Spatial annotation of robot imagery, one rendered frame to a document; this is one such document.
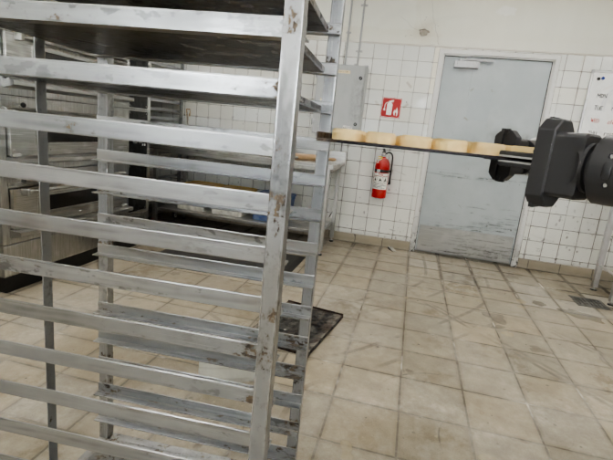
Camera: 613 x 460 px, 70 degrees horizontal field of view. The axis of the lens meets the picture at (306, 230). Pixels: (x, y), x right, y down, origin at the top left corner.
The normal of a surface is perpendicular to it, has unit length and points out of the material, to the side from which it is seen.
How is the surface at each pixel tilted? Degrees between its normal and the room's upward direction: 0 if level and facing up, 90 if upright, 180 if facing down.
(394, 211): 90
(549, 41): 90
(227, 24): 90
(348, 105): 90
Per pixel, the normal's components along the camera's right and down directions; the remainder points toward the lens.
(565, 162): -0.82, 0.04
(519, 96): -0.24, 0.19
